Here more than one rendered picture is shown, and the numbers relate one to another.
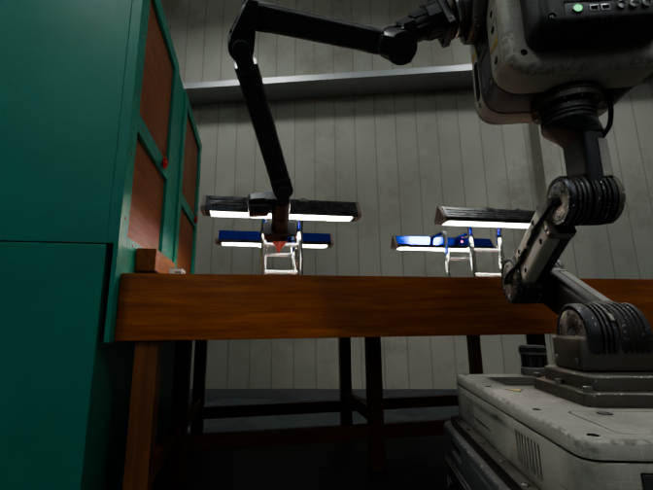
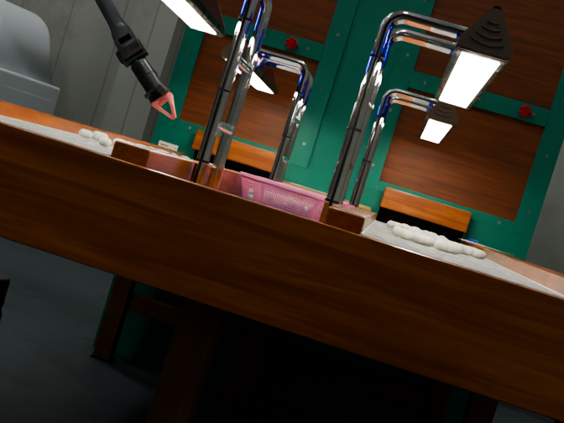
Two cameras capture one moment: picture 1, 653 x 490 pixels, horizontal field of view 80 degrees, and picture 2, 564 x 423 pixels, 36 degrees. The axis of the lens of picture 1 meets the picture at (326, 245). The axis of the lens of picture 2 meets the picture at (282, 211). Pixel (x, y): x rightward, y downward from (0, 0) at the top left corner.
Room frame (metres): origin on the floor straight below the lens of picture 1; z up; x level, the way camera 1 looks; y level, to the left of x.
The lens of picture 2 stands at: (2.43, -2.27, 0.78)
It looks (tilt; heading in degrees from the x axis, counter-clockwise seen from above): 2 degrees down; 107
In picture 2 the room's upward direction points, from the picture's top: 17 degrees clockwise
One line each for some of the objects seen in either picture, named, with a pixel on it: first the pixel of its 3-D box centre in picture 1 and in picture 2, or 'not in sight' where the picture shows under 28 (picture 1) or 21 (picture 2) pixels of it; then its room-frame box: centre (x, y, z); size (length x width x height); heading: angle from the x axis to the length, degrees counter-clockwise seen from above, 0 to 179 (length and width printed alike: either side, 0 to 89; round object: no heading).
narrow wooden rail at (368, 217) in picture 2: not in sight; (357, 232); (1.99, -0.18, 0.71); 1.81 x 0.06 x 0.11; 101
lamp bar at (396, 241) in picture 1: (443, 243); (470, 65); (2.20, -0.68, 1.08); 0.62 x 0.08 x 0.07; 101
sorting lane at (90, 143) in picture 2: not in sight; (165, 164); (1.49, -0.27, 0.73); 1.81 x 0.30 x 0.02; 101
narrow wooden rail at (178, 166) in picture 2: not in sight; (231, 193); (1.67, -0.24, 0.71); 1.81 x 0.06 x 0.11; 101
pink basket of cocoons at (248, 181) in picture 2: not in sight; (289, 207); (1.85, -0.32, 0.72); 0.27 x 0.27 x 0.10
